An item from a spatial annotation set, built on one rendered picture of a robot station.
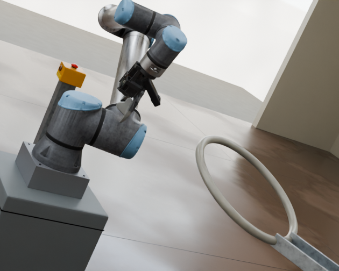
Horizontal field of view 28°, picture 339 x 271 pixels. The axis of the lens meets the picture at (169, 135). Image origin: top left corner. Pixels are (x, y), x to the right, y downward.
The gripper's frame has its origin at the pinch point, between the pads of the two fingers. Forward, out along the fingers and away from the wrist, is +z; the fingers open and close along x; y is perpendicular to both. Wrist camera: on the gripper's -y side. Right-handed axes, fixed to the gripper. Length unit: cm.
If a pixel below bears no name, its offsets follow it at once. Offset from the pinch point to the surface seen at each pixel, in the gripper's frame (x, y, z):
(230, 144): -3.9, -43.0, -10.1
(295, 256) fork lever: 45, -64, -10
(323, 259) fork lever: 42, -75, -13
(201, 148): 13.5, -26.5, -11.1
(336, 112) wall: -710, -518, 170
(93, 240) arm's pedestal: 20.2, -15.8, 41.2
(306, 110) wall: -692, -466, 189
